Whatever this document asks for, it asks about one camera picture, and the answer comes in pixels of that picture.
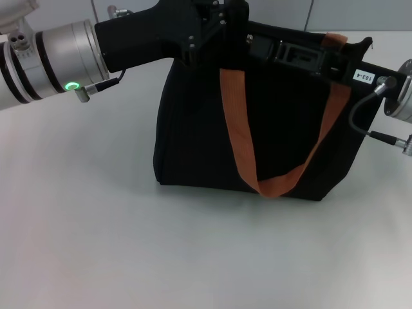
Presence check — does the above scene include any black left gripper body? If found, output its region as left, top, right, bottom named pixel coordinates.
left=94, top=0, right=227, bottom=73

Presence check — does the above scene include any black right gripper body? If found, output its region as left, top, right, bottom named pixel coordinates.
left=341, top=56, right=407, bottom=97

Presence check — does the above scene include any black bag with orange straps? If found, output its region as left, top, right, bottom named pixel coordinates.
left=153, top=19, right=380, bottom=202

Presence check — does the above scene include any right gripper signal cable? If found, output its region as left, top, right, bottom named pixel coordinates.
left=350, top=75, right=412, bottom=156

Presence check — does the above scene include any gripper signal cable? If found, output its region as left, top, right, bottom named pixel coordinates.
left=350, top=75, right=412, bottom=156
left=74, top=5, right=135, bottom=104

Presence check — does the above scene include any left gripper signal cable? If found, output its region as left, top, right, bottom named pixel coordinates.
left=74, top=5, right=135, bottom=104

